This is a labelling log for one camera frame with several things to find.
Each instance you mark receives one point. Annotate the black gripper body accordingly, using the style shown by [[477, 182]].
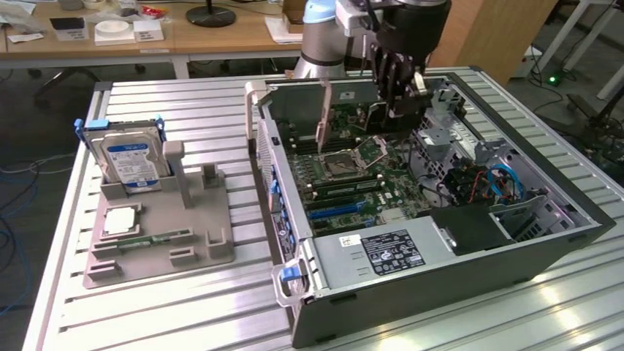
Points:
[[414, 25]]

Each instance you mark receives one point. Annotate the graphics card with metal bracket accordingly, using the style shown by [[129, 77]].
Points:
[[324, 117]]

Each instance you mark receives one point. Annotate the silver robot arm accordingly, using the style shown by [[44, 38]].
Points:
[[316, 47]]

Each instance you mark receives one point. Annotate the metal socket cover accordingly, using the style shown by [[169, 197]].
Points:
[[372, 150]]

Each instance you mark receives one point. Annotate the wooden cabinet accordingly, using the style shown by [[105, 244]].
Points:
[[497, 33]]

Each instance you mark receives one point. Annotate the stack of papers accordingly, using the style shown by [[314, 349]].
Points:
[[285, 33]]

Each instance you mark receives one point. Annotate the CPU socket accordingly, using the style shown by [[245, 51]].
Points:
[[341, 166]]

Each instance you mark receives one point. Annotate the green motherboard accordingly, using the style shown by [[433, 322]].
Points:
[[389, 183]]

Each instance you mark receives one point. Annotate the cardboard box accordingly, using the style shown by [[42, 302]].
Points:
[[294, 9]]

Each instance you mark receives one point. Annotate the installed green RAM stick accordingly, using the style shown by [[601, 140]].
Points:
[[348, 189]]

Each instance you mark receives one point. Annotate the blue expansion slot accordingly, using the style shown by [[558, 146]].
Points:
[[336, 212]]

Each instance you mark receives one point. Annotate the black round lamp base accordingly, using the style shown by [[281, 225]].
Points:
[[210, 16]]

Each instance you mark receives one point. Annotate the metal disk bay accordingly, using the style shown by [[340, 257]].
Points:
[[530, 219]]

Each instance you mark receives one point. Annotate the grey power supply unit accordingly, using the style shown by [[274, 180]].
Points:
[[380, 252]]

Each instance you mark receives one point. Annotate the wooden desk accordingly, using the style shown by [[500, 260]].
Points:
[[145, 51]]

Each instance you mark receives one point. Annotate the small white labelled box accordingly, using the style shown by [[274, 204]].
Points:
[[146, 31]]

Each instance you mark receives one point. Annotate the grey plastic parts rack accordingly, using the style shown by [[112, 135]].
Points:
[[194, 223]]

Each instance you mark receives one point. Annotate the white box with round hole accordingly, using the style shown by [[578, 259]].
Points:
[[113, 33]]

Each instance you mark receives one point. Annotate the hard disk in blue carrier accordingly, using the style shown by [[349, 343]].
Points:
[[129, 161]]

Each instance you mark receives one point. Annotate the open black PC case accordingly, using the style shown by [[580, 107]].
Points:
[[438, 303]]

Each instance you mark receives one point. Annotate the white box with dark inside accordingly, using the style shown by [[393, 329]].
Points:
[[69, 29]]

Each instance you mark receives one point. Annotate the silver CPU chip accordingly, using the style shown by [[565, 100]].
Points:
[[121, 222]]

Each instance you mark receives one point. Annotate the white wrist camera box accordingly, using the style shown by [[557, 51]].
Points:
[[353, 16]]

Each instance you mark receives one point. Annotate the white table frame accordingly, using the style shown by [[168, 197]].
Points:
[[584, 29]]

